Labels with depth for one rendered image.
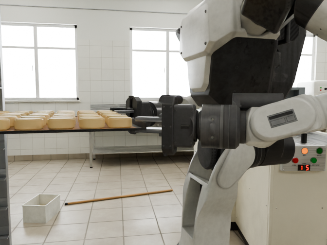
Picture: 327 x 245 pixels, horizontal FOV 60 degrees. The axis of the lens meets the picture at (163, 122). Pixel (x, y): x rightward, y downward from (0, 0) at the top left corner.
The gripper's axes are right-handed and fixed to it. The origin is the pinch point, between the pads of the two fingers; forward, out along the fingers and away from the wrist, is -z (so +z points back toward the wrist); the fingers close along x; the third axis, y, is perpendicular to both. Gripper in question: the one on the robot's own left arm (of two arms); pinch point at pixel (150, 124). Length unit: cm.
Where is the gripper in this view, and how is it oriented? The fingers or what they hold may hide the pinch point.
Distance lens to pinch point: 59.8
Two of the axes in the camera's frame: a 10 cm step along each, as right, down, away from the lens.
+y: -2.2, 0.9, -9.7
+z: 9.8, 0.3, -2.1
